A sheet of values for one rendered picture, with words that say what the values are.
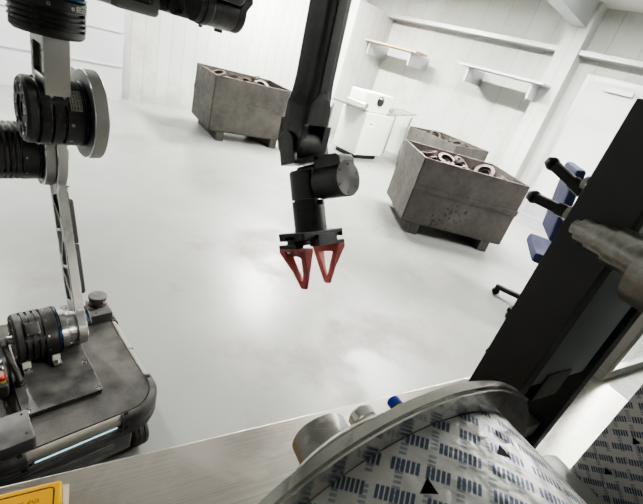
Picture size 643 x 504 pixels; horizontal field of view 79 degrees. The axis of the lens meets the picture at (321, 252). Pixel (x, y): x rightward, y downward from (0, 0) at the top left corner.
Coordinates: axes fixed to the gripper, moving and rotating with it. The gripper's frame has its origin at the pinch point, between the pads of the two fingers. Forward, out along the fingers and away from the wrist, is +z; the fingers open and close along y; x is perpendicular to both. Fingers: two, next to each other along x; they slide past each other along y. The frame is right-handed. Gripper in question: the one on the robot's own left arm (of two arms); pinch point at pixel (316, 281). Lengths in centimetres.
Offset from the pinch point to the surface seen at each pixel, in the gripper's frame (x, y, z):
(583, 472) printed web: -44.8, -20.1, 6.4
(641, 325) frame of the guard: -39, 61, 20
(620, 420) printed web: -47, -20, 2
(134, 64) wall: 562, 205, -258
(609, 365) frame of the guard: -33, 61, 30
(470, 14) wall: 247, 660, -325
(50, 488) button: -0.5, -42.6, 14.4
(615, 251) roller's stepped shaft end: -45.7, -12.5, -7.2
